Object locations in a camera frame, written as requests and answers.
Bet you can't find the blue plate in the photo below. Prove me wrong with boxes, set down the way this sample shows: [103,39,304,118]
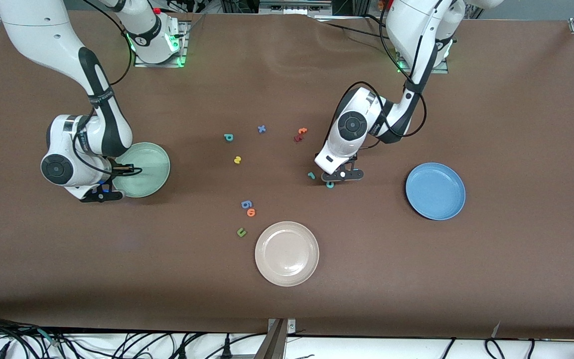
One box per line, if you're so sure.
[406,163,466,221]

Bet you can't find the grey device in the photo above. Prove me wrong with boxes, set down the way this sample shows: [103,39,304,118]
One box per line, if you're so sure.
[259,0,333,15]

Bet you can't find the metal table bracket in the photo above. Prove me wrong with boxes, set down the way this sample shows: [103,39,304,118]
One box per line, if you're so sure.
[253,318,297,359]

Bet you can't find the beige plate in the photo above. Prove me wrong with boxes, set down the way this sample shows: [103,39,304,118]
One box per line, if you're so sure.
[255,221,320,287]

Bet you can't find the black cable loop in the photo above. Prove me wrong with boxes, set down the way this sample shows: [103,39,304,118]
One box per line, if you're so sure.
[484,338,506,359]

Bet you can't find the green plate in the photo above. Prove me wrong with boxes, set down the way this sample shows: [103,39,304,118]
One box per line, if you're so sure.
[113,142,171,198]

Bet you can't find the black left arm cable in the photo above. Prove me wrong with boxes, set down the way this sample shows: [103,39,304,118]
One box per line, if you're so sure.
[324,0,427,150]

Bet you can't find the brown table cover sheet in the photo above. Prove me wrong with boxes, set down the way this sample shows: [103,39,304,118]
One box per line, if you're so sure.
[0,7,574,340]

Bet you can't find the black cable on table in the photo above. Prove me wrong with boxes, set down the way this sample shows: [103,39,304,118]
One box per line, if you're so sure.
[314,19,390,40]

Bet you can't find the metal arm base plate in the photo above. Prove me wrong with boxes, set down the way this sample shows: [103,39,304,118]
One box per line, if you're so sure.
[134,21,191,68]
[434,47,450,74]

